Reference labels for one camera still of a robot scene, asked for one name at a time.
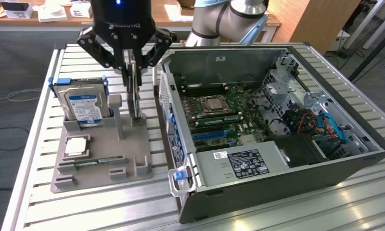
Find orange red wire bundle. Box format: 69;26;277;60
299;112;335;139

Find hard disk with blue label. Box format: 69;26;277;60
57;86;111;125

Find white box with dark print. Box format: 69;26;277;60
70;2;93;18

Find silver disk bay cage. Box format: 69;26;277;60
262;54;371;157

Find grey power supply unit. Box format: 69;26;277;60
190;141;291;188

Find CPU with paste residue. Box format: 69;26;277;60
206;97;227;112

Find grey plastic parts rack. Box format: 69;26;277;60
50;93;154;194

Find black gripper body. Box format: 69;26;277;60
90;0;157;51

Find clean silver CPU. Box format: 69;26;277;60
65;138;87;156

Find low profile graphics card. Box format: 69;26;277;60
123;48;147;121

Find blue expansion slot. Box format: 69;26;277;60
191;130;229;141

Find grey case handle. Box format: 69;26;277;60
167;168;194;197

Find white table frame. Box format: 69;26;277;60
341;0;385;68

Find light blue disk wire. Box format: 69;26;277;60
317;111;353;147

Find green motherboard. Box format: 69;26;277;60
175;81;271;153

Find wooden desk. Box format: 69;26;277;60
0;0;95;32
153;0;282;44

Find black open PC case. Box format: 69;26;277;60
151;42;385;224

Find long black expansion slot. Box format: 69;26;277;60
190;125;227;133

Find white floor device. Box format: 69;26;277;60
329;29;350;52

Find white paper stack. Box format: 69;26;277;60
163;4;194;23

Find brown cardboard box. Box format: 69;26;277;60
175;0;195;10

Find wooden cabinet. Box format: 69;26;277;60
267;0;362;55

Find flat white box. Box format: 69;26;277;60
37;3;67;23

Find white box with black lid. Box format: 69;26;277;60
2;1;33;19

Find blue case release tab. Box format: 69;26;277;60
171;169;189;181

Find blue plastic disk carrier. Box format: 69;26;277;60
47;75;109;98

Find white floor cable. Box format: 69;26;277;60
0;88;42;102

